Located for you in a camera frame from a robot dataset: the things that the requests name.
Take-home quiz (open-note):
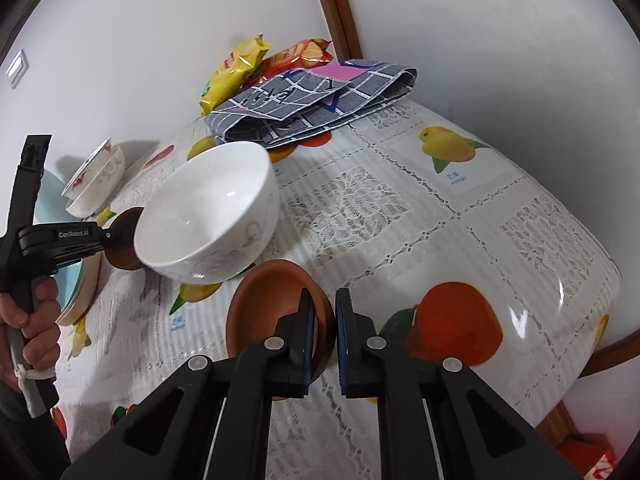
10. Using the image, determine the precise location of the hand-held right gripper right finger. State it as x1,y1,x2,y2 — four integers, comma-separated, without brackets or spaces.
335,287,583,480

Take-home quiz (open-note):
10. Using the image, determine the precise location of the red printed package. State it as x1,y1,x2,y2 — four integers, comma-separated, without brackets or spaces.
564,434,625,480

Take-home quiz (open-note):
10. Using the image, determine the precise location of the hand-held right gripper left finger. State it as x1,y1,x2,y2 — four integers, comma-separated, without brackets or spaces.
60,287,316,480

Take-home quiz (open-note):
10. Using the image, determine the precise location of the blue plate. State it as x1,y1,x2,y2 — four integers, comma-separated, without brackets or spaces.
57,260,90,322

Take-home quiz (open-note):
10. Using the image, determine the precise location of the light blue thermos jug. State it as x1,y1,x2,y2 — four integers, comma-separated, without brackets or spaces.
32,169,71,224

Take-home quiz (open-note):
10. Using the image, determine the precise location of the white bowl with line drawing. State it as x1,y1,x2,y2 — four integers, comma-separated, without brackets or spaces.
134,141,281,286

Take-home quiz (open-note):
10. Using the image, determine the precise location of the blue red patterned bowl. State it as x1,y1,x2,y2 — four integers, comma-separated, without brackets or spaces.
61,138,113,201

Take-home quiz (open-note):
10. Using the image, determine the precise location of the fruit print tablecloth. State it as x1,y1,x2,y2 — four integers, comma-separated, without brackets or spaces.
52,95,623,480

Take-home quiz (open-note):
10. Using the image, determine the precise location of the small brown bowl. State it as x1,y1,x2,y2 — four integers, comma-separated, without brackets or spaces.
226,259,335,401
107,206,148,271

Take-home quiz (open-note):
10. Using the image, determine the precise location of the pink plate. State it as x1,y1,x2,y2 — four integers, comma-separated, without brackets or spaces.
56,257,107,327

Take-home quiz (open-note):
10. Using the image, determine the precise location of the brown wooden door frame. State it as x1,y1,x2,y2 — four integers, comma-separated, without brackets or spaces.
306,0,366,62

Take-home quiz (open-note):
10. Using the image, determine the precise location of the yellow snack bag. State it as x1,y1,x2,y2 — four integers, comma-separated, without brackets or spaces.
199,34,273,116

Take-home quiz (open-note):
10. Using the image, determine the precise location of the orange snack bag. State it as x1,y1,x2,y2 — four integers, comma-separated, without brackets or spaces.
257,37,335,83

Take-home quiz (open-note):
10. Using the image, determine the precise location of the wooden chair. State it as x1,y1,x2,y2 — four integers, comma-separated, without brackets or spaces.
550,329,640,442

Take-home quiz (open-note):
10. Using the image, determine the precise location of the white light switch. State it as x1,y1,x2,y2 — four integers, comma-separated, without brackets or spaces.
0,50,30,90

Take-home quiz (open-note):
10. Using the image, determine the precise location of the person's left hand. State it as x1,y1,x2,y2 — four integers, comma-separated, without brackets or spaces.
0,279,62,383

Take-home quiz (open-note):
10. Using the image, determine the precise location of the grey checked cloth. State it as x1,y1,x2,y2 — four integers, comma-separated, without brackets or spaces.
205,60,420,150

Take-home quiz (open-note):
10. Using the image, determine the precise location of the large white bowl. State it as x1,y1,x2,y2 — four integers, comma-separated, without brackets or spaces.
66,145,126,219

